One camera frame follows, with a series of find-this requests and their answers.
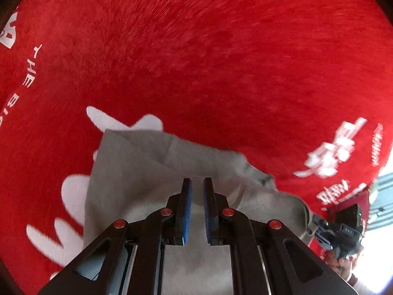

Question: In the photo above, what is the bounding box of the grey fleece garment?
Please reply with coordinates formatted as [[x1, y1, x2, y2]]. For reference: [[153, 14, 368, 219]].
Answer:
[[83, 131, 312, 294]]

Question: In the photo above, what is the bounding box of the red printed bed blanket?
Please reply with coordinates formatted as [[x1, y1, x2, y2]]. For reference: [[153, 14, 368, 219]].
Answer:
[[1, 0, 392, 294]]

